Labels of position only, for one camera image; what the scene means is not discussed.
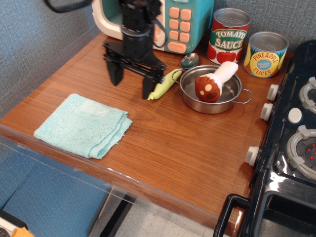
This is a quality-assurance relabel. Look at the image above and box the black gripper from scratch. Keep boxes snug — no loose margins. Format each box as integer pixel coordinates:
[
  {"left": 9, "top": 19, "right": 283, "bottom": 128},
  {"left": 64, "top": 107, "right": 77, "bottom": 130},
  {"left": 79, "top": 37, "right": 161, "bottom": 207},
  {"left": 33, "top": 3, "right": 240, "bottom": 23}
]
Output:
[{"left": 103, "top": 31, "right": 166, "bottom": 99}]

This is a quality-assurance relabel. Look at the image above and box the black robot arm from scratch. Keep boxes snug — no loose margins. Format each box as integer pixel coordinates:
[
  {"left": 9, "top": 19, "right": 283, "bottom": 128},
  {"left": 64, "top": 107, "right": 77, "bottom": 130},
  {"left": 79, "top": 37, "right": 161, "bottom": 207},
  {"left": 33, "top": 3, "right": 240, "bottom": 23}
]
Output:
[{"left": 104, "top": 0, "right": 166, "bottom": 99}]

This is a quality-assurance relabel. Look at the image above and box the silver metal pot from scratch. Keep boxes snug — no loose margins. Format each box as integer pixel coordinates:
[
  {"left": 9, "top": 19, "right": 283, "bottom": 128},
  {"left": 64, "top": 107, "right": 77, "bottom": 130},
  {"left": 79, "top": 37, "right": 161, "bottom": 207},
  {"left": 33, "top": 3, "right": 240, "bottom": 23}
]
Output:
[{"left": 178, "top": 62, "right": 252, "bottom": 114}]

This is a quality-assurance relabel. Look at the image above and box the light blue folded cloth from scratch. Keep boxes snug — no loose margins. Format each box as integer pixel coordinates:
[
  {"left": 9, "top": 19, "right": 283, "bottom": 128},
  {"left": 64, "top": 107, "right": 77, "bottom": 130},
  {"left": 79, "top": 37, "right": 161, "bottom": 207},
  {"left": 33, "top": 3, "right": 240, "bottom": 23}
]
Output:
[{"left": 34, "top": 93, "right": 132, "bottom": 159}]

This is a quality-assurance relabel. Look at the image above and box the teal toy microwave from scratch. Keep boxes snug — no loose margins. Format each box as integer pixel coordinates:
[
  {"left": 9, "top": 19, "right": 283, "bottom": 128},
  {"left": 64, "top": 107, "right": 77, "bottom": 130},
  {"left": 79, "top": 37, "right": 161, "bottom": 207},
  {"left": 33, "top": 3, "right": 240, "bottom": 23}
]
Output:
[{"left": 92, "top": 0, "right": 214, "bottom": 54}]

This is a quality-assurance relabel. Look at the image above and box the plush brown mushroom toy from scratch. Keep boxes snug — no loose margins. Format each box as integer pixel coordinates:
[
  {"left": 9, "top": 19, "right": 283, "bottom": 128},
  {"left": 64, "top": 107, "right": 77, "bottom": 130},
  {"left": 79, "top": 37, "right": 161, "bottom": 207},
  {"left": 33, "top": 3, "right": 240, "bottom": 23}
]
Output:
[{"left": 195, "top": 61, "right": 238, "bottom": 103}]

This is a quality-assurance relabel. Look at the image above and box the tomato sauce can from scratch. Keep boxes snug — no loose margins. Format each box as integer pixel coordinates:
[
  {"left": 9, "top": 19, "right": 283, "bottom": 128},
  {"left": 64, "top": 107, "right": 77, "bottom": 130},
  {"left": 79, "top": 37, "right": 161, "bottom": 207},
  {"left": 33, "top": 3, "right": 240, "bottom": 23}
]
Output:
[{"left": 207, "top": 8, "right": 251, "bottom": 64}]

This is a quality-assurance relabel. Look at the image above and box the pineapple slices can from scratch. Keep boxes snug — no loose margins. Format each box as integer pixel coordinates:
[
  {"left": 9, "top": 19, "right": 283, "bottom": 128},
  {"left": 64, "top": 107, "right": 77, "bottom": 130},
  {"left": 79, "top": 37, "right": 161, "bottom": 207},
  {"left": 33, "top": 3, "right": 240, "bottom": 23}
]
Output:
[{"left": 243, "top": 32, "right": 289, "bottom": 79}]

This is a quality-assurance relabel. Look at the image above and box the orange fuzzy object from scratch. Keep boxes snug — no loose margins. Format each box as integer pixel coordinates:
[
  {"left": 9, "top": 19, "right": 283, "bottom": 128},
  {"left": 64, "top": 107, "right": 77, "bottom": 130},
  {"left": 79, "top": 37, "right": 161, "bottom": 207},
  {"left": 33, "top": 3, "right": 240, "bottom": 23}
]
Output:
[{"left": 11, "top": 227, "right": 34, "bottom": 237}]

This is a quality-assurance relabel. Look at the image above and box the black toy stove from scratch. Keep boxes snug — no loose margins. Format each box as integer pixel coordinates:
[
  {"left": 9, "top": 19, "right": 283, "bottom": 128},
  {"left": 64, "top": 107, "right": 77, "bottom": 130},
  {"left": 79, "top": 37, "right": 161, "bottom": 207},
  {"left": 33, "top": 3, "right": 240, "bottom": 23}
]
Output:
[{"left": 213, "top": 40, "right": 316, "bottom": 237}]

